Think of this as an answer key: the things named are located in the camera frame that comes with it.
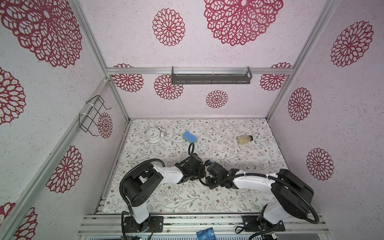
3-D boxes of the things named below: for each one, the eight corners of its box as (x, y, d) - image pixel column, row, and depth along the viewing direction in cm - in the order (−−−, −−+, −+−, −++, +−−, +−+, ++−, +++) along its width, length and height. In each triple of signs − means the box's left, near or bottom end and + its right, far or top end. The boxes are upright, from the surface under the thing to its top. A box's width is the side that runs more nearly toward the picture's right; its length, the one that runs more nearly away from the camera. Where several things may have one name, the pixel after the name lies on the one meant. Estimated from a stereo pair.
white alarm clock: (146, 143, 108) (144, 139, 104) (149, 131, 115) (147, 127, 112) (164, 143, 108) (163, 139, 104) (166, 131, 115) (165, 127, 112)
